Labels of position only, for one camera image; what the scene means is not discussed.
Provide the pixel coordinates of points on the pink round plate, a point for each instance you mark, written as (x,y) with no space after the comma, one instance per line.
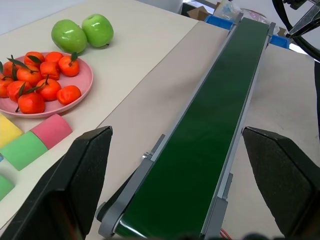
(83,80)

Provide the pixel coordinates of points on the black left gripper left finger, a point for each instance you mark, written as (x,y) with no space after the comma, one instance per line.
(62,190)

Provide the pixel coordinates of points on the pink rolled towel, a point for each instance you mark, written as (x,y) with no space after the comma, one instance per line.
(52,130)

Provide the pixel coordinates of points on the pink plastic bag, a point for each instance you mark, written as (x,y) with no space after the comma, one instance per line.
(255,15)

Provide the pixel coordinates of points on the brown cardboard box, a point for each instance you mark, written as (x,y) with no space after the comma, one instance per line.
(198,12)

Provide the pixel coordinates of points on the green conveyor belt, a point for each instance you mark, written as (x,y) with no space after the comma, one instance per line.
(205,125)

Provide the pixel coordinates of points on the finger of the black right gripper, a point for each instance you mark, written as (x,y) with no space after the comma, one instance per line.
(306,23)

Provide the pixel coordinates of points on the yellow rolled towel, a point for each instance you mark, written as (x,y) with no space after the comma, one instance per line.
(7,131)

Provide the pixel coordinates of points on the orange tangerine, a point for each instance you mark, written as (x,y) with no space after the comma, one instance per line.
(68,95)
(34,56)
(49,89)
(53,57)
(31,103)
(50,70)
(69,67)
(3,87)
(8,69)
(29,75)
(14,90)

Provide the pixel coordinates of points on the blue plastic bin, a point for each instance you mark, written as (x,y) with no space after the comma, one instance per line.
(220,22)

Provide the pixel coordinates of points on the clear plastic bag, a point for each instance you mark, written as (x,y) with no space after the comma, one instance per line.
(226,10)

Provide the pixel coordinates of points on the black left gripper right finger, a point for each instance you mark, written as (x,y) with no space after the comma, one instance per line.
(287,180)

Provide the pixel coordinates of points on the green rolled towel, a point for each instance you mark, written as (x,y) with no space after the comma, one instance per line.
(5,187)
(23,151)

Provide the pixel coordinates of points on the green apple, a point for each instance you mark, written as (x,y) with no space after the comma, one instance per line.
(98,30)
(68,36)

